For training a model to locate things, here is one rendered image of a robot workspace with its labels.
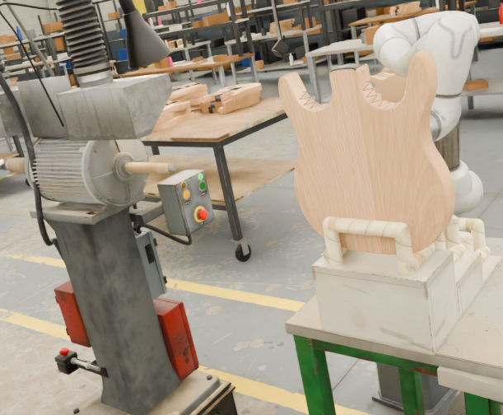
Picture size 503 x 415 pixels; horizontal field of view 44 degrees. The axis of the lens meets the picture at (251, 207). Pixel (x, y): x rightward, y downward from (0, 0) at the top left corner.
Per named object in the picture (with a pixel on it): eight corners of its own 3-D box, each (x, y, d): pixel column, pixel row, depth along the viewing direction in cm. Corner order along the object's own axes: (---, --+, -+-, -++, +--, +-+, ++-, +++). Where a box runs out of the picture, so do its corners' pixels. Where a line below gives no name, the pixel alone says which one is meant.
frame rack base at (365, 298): (321, 333, 144) (309, 266, 139) (352, 300, 155) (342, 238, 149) (435, 356, 127) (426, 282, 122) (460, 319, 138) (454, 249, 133)
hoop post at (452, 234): (444, 258, 146) (441, 222, 143) (449, 253, 149) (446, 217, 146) (458, 260, 144) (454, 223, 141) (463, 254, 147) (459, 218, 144)
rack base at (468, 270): (352, 302, 154) (346, 269, 152) (381, 272, 166) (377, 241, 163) (461, 320, 138) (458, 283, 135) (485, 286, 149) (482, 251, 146)
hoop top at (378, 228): (321, 232, 135) (318, 219, 134) (328, 227, 137) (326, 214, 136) (406, 241, 122) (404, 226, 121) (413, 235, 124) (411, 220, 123)
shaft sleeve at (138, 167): (132, 174, 198) (124, 169, 196) (135, 165, 199) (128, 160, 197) (171, 175, 187) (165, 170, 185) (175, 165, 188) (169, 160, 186)
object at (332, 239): (326, 265, 137) (319, 226, 134) (333, 258, 140) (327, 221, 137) (338, 267, 135) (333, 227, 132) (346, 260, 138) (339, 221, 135)
